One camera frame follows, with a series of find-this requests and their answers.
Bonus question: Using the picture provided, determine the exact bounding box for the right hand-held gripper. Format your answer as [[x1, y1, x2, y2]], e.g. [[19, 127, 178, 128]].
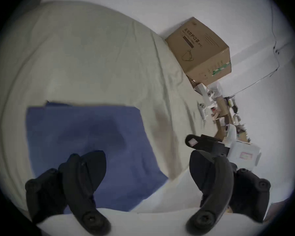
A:
[[185, 124, 262, 167]]

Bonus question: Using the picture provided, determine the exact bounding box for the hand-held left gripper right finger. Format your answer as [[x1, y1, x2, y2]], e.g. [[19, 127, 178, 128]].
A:
[[186, 151, 271, 234]]

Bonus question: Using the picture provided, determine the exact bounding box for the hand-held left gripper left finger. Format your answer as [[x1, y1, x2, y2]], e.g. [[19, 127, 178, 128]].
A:
[[25, 150, 111, 236]]

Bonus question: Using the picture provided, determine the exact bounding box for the blue garment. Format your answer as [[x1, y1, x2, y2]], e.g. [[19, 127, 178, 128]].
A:
[[26, 101, 169, 214]]

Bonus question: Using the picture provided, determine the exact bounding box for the brown cardboard carton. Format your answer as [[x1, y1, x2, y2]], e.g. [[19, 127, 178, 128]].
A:
[[165, 17, 232, 86]]

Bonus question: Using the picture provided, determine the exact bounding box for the thin dark wall cable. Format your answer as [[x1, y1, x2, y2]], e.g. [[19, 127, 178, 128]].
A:
[[224, 5, 281, 100]]

